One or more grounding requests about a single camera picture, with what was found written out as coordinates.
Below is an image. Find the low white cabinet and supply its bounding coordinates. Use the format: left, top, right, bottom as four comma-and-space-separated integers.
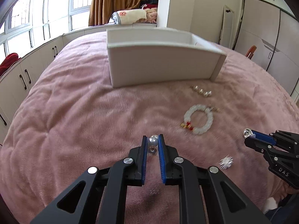
0, 24, 109, 145

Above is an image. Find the orange chair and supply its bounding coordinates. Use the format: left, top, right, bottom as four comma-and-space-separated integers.
245, 45, 257, 59

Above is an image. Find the white leaning board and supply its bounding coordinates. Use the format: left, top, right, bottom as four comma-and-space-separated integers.
219, 5, 235, 49

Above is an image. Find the grey wardrobe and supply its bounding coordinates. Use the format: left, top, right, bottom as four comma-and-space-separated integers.
234, 0, 299, 99

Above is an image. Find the red cloth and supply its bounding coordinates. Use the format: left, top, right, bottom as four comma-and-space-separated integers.
0, 53, 19, 77

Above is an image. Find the white box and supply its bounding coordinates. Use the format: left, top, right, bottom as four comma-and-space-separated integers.
106, 27, 228, 88

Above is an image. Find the pile of red clothes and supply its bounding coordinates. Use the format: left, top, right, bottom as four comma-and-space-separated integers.
140, 0, 160, 11

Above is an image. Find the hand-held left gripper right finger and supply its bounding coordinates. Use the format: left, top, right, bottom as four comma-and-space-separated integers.
158, 134, 273, 224

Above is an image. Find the white bead bracelet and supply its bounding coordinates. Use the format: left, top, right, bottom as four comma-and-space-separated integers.
180, 104, 221, 136

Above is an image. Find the silver sparkly brooch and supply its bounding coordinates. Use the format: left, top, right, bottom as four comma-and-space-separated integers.
219, 155, 234, 169

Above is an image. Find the brown curtain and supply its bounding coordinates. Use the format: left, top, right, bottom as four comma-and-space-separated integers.
88, 0, 161, 27

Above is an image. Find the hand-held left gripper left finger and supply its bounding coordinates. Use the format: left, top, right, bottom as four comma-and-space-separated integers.
30, 135, 148, 224

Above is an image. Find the person's blue jeans leg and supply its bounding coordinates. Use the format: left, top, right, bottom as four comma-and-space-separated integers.
264, 190, 299, 223

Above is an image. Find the pink plush blanket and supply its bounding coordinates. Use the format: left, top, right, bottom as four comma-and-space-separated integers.
0, 31, 299, 224

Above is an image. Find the white framed window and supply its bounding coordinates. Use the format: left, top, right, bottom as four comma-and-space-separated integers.
0, 0, 96, 62

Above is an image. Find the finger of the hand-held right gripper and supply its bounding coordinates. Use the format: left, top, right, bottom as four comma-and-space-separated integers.
253, 130, 299, 155
244, 137, 275, 156

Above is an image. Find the white cloth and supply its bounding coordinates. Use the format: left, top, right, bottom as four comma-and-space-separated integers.
264, 197, 278, 214

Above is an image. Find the floral folded blanket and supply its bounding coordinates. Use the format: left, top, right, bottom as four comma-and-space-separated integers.
111, 8, 157, 25

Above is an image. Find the pearl drop earring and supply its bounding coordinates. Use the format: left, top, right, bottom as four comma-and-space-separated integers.
148, 135, 159, 156

